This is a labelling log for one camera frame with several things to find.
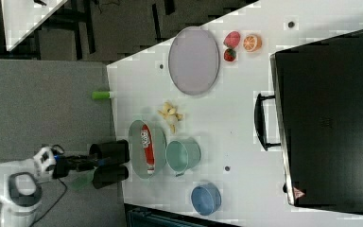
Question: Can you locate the black cylinder holder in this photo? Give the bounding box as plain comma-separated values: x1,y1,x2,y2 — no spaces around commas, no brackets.
93,166,129,189
89,140,130,165

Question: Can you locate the yellow toy duck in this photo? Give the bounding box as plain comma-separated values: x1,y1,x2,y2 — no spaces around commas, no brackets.
158,102,183,134

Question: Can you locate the red ketchup bottle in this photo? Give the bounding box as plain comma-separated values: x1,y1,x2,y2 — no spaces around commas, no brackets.
140,124,155,174

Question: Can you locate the blue bowl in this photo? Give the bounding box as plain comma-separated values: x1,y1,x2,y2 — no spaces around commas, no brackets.
191,183,222,216

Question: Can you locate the black toaster oven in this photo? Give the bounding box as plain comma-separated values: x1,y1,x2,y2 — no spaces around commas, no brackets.
270,29,363,215

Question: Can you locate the green marker cylinder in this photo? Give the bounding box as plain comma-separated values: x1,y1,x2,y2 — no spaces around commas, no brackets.
92,91,114,100

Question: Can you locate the red toy strawberry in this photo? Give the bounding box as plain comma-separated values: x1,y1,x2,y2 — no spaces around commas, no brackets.
223,48,236,62

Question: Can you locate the white side table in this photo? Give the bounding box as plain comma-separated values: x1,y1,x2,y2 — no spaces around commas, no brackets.
0,0,69,51

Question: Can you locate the green oval strainer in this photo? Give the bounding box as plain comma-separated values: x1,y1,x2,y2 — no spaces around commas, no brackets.
129,120,166,180

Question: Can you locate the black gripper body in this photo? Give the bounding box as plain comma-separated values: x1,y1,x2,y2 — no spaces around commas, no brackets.
52,155,107,179

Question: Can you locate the pink toy strawberry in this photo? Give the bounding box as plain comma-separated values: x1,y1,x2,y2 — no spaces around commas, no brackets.
223,31,241,49

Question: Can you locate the green metal cup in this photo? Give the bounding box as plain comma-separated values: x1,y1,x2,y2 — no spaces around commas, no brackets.
165,138,201,177

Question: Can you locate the black cylinder holder lower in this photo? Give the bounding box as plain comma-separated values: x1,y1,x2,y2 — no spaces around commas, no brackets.
93,166,129,189

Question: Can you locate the round grey plate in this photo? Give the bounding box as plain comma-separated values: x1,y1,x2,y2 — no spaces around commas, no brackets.
168,26,219,96

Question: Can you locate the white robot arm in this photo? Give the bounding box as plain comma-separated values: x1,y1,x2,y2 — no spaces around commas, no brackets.
0,145,105,227

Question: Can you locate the toy orange half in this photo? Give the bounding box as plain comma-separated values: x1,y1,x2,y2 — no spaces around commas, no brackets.
243,34,262,52

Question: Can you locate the black cylinder holder upper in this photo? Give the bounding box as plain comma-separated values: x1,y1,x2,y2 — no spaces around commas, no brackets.
89,140,130,165

